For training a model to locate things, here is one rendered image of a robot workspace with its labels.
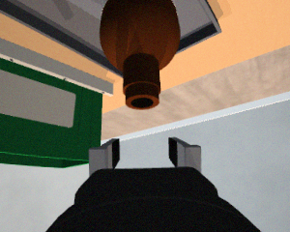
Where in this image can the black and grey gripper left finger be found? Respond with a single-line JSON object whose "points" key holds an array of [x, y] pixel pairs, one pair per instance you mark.
{"points": [[104, 157]]}

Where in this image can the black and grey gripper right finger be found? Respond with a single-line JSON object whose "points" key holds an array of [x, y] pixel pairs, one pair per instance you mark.
{"points": [[183, 154]]}

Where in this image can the brown bottle with white label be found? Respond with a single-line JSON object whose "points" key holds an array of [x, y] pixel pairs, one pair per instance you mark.
{"points": [[140, 38]]}

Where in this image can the grey square tray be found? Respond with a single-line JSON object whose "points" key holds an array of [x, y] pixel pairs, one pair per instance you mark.
{"points": [[75, 24]]}

